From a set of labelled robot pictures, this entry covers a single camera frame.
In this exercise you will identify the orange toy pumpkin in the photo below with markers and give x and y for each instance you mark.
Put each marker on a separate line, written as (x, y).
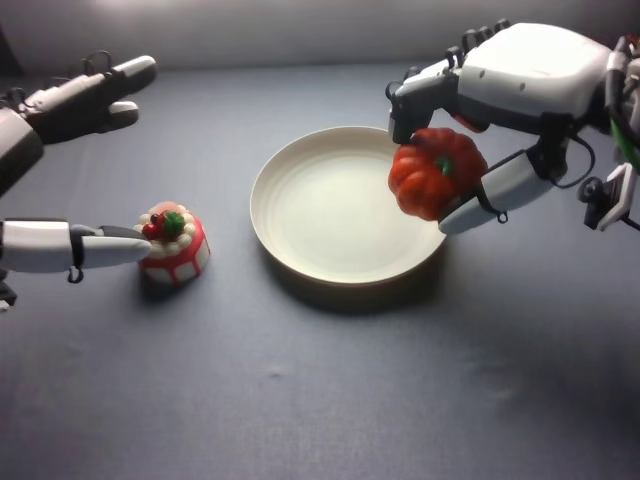
(425, 175)

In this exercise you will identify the toy cake with strawberry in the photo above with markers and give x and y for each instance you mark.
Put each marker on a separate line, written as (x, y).
(180, 255)

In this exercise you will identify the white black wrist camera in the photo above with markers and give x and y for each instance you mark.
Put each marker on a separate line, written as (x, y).
(617, 195)

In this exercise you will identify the cream round plate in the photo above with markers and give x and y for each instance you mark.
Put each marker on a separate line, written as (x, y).
(330, 210)

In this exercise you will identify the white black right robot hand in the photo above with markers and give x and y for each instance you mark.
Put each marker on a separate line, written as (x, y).
(535, 70)

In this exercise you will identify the white curtain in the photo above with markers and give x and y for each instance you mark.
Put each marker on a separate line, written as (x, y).
(275, 30)

